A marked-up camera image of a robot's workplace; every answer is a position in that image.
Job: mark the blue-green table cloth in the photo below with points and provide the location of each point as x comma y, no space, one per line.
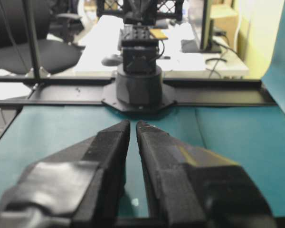
228,142

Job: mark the black mesh crate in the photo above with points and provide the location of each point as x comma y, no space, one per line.
109,9

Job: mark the black vertical frame post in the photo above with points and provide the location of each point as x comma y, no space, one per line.
34,35

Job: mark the brown cardboard box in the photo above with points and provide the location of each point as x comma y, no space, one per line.
224,21

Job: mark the black office chair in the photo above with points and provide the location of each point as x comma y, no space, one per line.
38,54

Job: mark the black metal frame rail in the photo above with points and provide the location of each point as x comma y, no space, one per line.
228,95

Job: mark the small yellow-brown board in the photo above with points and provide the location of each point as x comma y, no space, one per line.
159,34

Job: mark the white office desk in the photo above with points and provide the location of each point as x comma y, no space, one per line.
185,61

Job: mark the grey computer mouse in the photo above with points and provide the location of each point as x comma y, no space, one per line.
110,59

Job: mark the black computer monitor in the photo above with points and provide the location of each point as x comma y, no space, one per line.
209,23

